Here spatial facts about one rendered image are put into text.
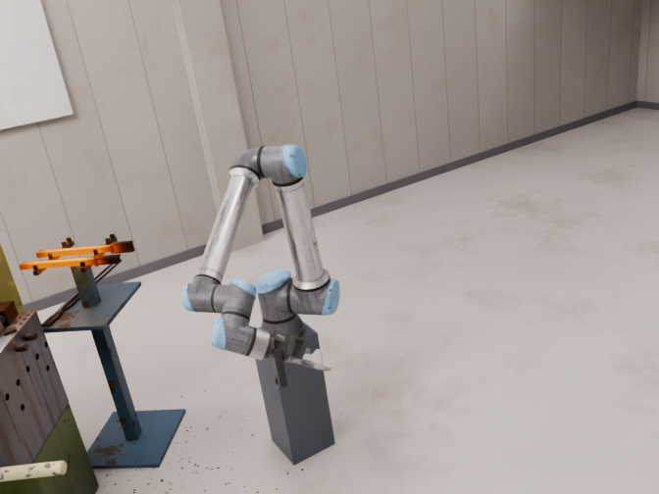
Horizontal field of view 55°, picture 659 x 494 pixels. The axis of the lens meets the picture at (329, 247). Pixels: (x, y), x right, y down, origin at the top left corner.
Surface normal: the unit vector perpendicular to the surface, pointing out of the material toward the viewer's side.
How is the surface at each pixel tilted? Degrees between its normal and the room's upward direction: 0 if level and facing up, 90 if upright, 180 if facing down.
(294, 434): 90
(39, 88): 90
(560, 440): 0
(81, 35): 90
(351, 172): 90
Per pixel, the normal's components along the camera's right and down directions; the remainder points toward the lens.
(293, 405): 0.52, 0.28
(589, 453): -0.13, -0.91
